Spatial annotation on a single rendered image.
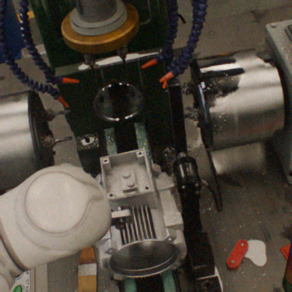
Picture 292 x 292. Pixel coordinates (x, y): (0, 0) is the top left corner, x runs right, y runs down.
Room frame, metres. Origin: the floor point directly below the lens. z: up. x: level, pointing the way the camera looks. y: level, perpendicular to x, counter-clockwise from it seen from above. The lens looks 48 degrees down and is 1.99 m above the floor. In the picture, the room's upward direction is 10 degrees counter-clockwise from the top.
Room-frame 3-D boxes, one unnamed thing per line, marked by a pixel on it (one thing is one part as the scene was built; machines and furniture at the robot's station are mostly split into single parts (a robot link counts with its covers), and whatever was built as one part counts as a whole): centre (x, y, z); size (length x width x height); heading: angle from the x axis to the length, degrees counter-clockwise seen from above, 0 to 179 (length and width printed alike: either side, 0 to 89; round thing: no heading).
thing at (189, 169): (0.93, -0.11, 0.92); 0.45 x 0.13 x 0.24; 1
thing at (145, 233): (0.65, 0.06, 1.02); 0.20 x 0.19 x 0.19; 2
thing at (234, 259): (0.63, -0.17, 0.81); 0.09 x 0.03 x 0.02; 141
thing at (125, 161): (0.69, 0.06, 1.11); 0.12 x 0.11 x 0.07; 2
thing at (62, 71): (1.11, 0.06, 0.97); 0.30 x 0.11 x 0.34; 91
